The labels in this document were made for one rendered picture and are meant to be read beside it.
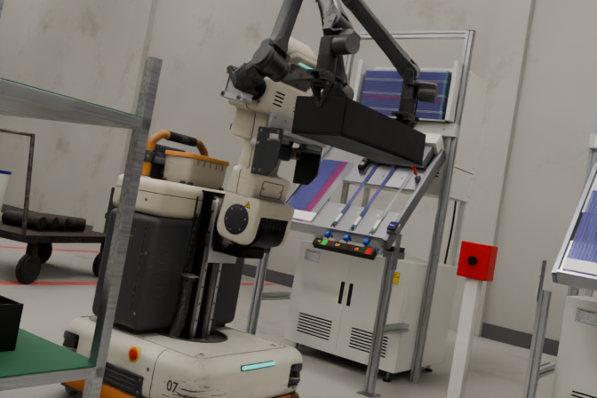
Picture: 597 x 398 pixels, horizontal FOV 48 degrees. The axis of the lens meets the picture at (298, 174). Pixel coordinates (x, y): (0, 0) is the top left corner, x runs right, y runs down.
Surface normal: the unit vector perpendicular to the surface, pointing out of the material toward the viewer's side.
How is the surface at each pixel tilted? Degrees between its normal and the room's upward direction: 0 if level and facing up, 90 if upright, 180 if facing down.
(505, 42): 90
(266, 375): 90
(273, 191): 98
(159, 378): 90
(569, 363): 90
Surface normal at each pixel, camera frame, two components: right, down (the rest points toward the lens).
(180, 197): 0.82, 0.11
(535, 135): -0.55, -0.14
